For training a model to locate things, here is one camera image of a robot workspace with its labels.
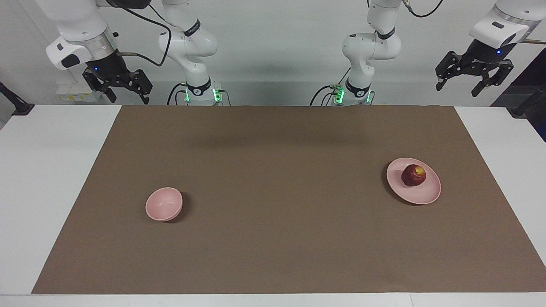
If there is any black left base cable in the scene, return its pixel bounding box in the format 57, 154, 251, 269
310, 67, 352, 106

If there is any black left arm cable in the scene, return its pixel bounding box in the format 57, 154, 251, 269
403, 0, 546, 45

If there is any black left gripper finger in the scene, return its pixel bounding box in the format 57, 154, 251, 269
470, 59, 515, 98
435, 50, 466, 91

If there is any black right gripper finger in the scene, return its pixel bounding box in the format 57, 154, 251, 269
82, 67, 117, 104
125, 69, 154, 105

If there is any brown table mat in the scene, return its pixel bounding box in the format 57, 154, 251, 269
31, 105, 546, 295

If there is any black clamp mount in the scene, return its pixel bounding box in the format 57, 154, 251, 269
0, 81, 35, 116
507, 83, 546, 119

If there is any dark red apple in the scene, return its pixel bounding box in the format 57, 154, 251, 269
401, 164, 427, 187

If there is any pink bowl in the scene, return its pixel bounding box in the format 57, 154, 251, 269
145, 187, 183, 222

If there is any pink plate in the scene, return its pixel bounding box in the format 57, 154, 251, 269
386, 158, 441, 205

